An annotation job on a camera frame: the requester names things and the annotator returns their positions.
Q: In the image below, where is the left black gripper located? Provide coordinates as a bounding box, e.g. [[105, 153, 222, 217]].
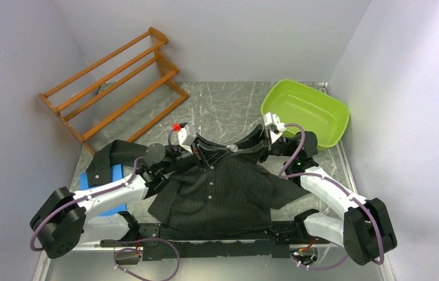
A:
[[160, 132, 231, 175]]

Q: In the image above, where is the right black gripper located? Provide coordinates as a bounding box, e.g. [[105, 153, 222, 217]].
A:
[[229, 125, 297, 165]]

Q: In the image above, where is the black pinstriped shirt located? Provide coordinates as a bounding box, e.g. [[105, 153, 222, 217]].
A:
[[86, 133, 310, 238]]

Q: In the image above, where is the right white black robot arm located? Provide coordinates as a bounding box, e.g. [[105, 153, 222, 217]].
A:
[[228, 123, 397, 265]]

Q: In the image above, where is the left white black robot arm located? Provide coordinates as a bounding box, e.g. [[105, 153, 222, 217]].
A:
[[30, 136, 234, 259]]

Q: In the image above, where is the lime green plastic basin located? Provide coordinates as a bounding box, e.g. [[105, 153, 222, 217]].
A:
[[260, 79, 350, 150]]

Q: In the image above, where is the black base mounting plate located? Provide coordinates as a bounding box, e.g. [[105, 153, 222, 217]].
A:
[[100, 221, 328, 261]]

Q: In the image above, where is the blue flat mat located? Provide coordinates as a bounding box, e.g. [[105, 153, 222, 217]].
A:
[[79, 164, 128, 217]]

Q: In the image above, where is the orange wooden shoe rack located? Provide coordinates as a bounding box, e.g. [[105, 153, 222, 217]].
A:
[[39, 26, 190, 152]]

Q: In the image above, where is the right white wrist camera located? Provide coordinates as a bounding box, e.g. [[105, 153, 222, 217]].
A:
[[263, 112, 286, 144]]

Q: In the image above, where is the aluminium frame rail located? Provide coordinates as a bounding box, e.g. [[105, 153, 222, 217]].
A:
[[42, 221, 384, 252]]

